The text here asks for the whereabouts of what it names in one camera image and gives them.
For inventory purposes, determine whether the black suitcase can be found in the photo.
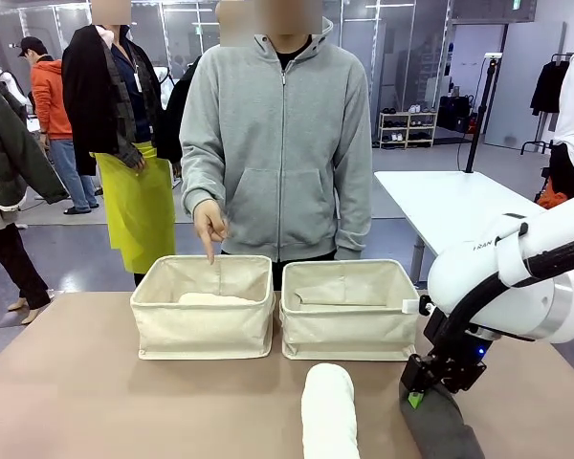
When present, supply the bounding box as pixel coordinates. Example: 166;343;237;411
437;94;477;133

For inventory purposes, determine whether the black clothes rack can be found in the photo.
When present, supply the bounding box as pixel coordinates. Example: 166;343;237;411
519;53;574;157

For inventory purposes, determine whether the wooden shoe rack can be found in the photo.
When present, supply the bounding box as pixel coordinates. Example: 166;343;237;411
378;110;439;149

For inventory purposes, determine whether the cream fabric basket white tag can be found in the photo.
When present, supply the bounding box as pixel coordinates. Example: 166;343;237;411
278;258;422;362

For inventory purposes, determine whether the white side table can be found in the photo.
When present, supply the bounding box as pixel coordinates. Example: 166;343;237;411
373;170;563;284

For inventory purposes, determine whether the white towel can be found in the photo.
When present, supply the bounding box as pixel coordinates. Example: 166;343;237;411
299;361;362;459

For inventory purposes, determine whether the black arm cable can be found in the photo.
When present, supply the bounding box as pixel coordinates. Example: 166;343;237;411
434;236;574;364

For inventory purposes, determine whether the orange cloth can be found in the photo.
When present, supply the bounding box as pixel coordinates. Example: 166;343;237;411
538;188;569;211

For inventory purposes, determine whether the person black jacket yellow apron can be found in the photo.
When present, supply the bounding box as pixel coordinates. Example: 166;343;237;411
60;0;184;288

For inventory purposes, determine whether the person in dark green jacket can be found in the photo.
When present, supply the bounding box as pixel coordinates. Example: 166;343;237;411
0;66;71;326

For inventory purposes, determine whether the pale yellow towel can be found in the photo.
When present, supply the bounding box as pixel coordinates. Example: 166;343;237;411
178;292;257;306

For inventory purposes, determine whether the person in orange hoodie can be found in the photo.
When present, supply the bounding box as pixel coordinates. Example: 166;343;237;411
17;35;100;215

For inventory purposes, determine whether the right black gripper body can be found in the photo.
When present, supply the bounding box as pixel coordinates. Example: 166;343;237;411
429;334;488;395

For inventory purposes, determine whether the person's right forearm grey sleeve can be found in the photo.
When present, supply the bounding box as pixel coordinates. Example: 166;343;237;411
179;142;229;215

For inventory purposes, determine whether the person in grey hoodie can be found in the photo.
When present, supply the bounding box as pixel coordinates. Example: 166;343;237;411
179;0;375;293

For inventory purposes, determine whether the person's left forearm grey sleeve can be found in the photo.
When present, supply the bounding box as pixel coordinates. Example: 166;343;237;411
335;157;375;263

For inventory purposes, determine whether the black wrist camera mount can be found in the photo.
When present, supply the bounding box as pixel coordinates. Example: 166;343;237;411
419;295;461;358

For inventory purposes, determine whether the person's right hand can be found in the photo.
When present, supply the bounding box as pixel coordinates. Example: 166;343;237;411
193;200;231;267

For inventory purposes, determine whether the black tripod stand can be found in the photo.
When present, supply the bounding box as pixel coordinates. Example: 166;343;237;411
464;53;504;174

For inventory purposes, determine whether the black hanging garment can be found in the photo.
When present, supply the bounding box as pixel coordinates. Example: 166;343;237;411
529;60;571;117

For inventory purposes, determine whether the dark grey towel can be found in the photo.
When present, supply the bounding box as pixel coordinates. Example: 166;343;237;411
398;380;487;459

